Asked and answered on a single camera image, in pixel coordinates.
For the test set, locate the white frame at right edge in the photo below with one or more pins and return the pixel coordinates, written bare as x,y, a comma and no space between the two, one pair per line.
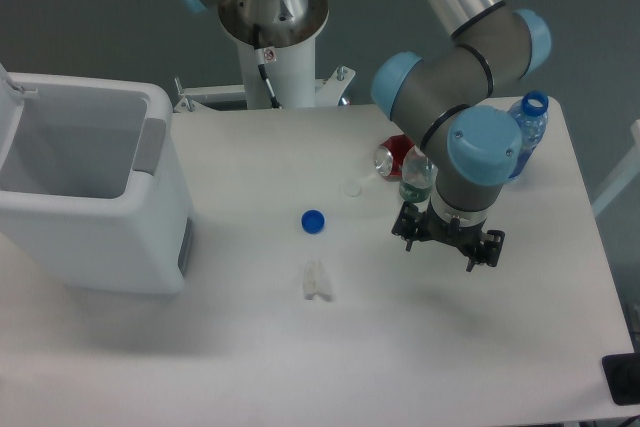
625,171

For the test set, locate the white trash bin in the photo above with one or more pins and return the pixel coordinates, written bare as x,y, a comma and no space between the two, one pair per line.
91,185

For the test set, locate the black device at corner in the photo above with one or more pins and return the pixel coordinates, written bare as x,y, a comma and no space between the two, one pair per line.
622,377

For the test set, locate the blue plastic drink bottle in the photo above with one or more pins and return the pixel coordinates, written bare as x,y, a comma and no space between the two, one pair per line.
531,114

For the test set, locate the white bottle cap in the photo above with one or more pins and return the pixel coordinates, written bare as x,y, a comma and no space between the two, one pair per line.
352,188

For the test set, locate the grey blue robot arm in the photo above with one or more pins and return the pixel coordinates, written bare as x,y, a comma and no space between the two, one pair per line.
440,106

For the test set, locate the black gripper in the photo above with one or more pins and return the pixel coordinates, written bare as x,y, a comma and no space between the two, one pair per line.
478,246

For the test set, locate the blue bottle cap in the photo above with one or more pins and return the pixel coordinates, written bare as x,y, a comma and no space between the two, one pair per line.
313,221

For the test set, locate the white metal base frame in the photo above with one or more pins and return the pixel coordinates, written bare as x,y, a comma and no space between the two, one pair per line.
329,92

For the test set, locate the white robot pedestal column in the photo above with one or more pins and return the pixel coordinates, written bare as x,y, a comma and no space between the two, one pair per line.
290,70

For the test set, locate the clear green plastic bottle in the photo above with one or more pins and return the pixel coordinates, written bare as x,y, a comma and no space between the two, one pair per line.
418,174

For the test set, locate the red soda can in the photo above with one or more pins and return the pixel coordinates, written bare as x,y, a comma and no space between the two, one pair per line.
389,156

